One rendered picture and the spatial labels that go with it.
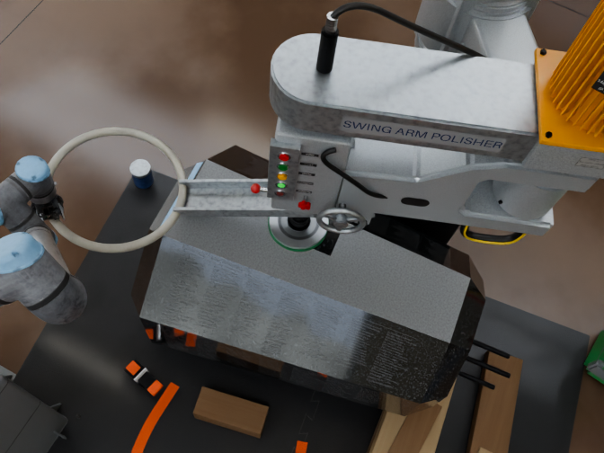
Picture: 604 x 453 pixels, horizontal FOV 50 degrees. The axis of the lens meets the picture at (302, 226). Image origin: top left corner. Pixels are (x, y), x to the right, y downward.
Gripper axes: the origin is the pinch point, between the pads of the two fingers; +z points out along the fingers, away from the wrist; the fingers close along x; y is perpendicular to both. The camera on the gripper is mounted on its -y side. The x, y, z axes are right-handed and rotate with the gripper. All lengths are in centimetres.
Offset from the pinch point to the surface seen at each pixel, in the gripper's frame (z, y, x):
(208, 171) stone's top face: 0, 2, 57
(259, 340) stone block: 15, 65, 53
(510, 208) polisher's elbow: -55, 70, 123
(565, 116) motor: -98, 65, 118
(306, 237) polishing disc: -6, 41, 78
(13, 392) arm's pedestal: 19, 50, -30
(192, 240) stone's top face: 0.0, 25.9, 41.9
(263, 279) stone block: -1, 49, 59
